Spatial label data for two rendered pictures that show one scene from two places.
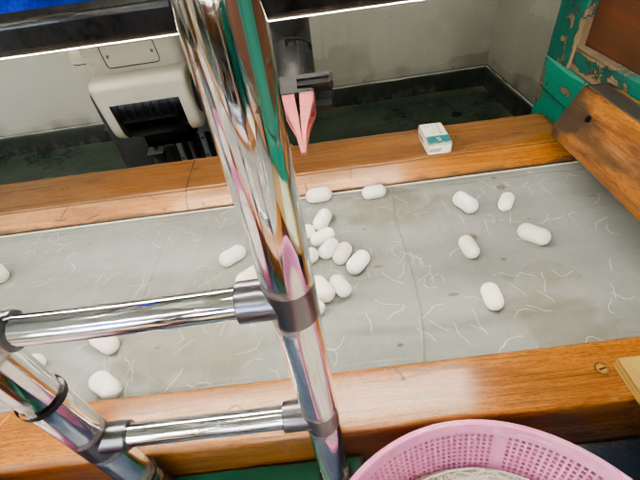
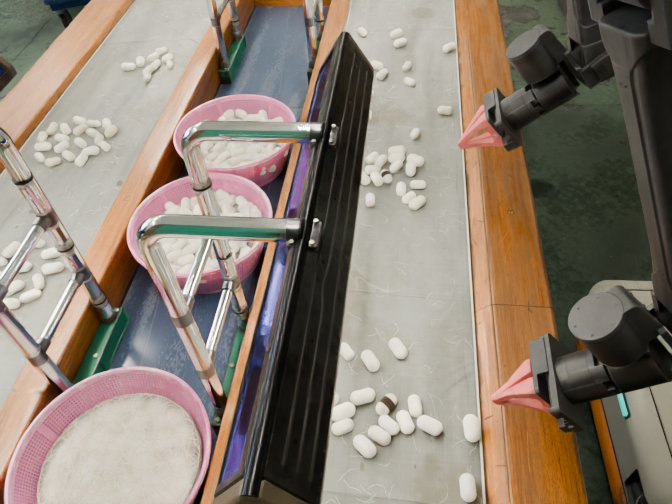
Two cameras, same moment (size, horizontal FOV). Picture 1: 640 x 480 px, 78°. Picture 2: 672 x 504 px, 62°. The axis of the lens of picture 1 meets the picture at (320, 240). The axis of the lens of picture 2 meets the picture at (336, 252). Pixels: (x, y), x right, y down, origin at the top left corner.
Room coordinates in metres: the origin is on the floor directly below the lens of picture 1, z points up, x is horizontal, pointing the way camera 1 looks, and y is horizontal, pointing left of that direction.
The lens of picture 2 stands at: (0.35, -0.34, 1.48)
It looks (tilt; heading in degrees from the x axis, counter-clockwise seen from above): 48 degrees down; 98
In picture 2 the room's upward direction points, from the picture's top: 5 degrees counter-clockwise
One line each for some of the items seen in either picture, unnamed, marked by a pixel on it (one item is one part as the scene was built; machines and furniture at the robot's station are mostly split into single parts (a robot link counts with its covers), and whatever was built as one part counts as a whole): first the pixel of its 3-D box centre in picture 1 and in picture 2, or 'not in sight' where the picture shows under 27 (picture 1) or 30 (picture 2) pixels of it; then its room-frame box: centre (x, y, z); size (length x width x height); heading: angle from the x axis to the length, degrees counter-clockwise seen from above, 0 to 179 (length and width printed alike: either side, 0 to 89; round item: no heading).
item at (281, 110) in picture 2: not in sight; (238, 146); (0.02, 0.64, 0.72); 0.27 x 0.27 x 0.10
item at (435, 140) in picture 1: (434, 138); not in sight; (0.54, -0.20, 0.78); 0.06 x 0.04 x 0.02; 178
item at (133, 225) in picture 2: not in sight; (205, 237); (0.01, 0.36, 0.72); 0.27 x 0.27 x 0.10
